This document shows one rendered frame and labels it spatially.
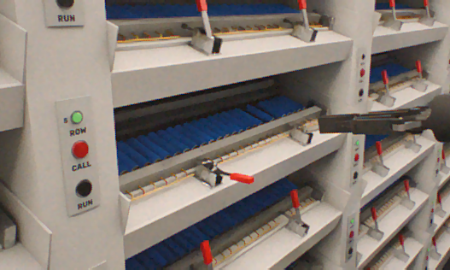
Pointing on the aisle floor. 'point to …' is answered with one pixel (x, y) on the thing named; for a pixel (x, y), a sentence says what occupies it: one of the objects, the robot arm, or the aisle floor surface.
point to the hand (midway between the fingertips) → (339, 123)
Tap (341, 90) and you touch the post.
